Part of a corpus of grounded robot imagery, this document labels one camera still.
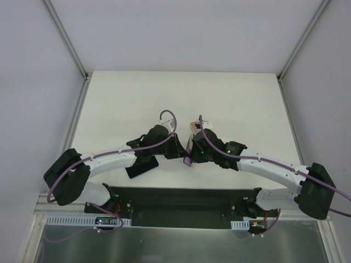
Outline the purple smartphone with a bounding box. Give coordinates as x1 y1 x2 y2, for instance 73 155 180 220
183 144 193 167

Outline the pink phone case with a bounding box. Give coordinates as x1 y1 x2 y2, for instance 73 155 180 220
190 121 201 136

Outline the blue smartphone black screen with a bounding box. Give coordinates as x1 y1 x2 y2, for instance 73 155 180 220
125 156 158 179

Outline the beige phone with case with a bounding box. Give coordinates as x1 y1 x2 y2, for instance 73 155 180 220
187 133 194 166

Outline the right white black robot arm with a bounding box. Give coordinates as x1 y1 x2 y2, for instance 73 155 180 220
189 124 335 220

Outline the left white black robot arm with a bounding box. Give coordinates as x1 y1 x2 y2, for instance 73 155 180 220
43 125 188 213

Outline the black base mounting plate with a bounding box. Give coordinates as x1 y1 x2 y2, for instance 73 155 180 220
82 184 283 228

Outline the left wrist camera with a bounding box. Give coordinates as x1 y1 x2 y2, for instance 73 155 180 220
159 118 174 133

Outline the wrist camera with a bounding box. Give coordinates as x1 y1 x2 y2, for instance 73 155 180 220
159 118 174 133
195 121 213 129

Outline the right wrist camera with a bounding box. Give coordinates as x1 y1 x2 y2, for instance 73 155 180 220
195 121 213 129

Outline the right white cable duct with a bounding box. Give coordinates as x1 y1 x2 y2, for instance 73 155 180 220
230 220 250 231

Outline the white cable duct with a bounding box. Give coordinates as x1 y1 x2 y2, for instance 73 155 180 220
46 215 132 227
230 220 250 231

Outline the left white cable duct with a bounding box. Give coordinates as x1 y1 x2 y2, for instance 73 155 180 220
46 215 132 227

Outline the aluminium front rail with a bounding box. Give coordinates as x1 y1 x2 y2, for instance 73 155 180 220
35 192 91 214

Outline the left aluminium frame post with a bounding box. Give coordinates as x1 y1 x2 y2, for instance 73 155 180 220
41 0 93 81

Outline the aluminium frame post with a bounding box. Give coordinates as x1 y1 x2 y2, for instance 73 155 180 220
277 0 332 83
41 0 93 81

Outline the right aluminium frame post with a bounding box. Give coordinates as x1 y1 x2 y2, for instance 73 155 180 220
277 0 332 83

